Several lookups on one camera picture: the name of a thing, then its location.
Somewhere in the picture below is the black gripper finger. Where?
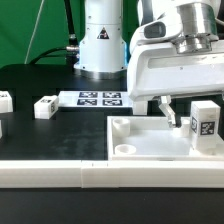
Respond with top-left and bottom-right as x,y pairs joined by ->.
158,96 -> 176,128

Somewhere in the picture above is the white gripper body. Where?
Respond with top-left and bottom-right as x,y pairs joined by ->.
127,41 -> 224,101

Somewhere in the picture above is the white square tabletop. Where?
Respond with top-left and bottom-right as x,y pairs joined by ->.
107,116 -> 224,161

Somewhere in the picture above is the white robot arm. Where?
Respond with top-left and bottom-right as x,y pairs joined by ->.
74,0 -> 224,126

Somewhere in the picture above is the white base tag plate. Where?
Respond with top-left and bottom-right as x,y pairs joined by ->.
59,91 -> 132,108

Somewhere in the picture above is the white obstacle fence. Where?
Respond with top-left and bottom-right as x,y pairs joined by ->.
0,158 -> 224,188

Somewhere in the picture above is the black cable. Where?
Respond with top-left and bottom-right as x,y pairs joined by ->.
28,0 -> 81,66

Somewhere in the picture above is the white thin cable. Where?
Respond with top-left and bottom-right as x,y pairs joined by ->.
24,0 -> 46,65

